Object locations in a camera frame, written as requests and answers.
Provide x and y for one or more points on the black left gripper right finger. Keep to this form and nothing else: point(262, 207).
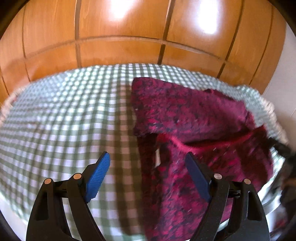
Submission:
point(234, 210)

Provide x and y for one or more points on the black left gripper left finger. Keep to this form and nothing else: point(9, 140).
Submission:
point(48, 218)

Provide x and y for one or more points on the red floral patterned sweater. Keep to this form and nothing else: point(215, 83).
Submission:
point(172, 121)

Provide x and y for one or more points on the green white checkered bedsheet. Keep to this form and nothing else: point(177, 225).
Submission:
point(61, 123)

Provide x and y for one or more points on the wooden panelled wardrobe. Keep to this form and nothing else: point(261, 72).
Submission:
point(238, 42)

